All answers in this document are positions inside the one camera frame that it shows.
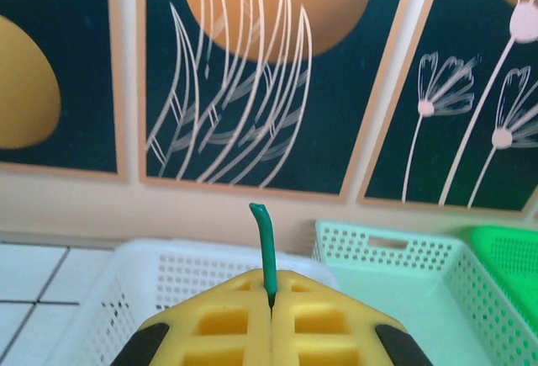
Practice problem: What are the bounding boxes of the mint perforated plastic basket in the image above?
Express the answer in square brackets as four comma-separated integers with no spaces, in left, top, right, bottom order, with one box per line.
[313,218,538,366]

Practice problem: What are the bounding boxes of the wall panel orange circle leaves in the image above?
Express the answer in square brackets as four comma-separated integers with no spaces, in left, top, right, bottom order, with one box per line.
[137,0,415,205]

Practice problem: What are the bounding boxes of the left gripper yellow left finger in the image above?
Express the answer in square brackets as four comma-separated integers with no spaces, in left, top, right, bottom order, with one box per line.
[111,268,272,366]

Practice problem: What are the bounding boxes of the white perforated plastic basket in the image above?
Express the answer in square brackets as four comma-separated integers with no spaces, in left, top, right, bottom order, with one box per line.
[52,237,340,366]

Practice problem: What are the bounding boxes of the green cable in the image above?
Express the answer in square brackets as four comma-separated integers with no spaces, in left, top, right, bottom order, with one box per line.
[248,202,278,321]

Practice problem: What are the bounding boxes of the bright green plastic basket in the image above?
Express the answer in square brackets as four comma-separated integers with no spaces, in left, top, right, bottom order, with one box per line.
[460,223,538,333]

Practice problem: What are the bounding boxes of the wall panel pink flowers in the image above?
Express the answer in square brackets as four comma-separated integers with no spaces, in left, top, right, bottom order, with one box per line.
[356,0,538,214]

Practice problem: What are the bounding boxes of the wall panel yellow oval leaf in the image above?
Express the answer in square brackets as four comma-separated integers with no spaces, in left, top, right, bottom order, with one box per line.
[0,0,129,183]

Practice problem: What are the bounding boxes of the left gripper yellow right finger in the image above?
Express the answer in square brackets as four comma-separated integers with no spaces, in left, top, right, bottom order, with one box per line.
[271,268,434,366]

